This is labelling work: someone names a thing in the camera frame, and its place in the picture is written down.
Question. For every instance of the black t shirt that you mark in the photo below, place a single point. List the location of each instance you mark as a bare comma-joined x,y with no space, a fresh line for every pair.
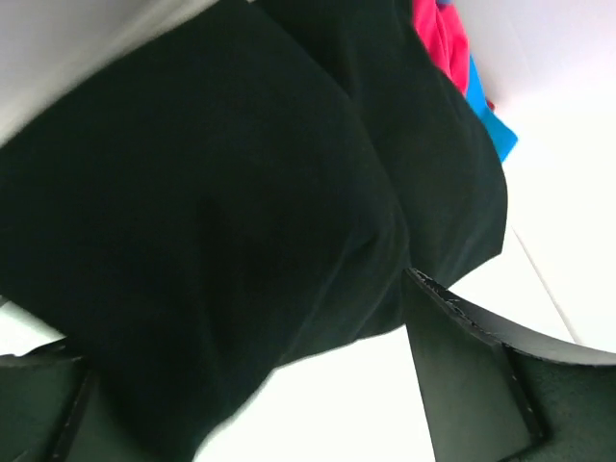
242,192

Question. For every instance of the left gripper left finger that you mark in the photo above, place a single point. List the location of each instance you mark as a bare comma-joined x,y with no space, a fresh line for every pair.
51,409

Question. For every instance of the pink folded t shirt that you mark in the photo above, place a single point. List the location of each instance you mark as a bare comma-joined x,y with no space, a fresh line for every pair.
443,35

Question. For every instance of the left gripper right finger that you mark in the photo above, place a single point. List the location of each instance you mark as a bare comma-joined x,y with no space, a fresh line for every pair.
494,390

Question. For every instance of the blue folded t shirt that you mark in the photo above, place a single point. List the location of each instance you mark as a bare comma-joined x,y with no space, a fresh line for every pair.
503,138

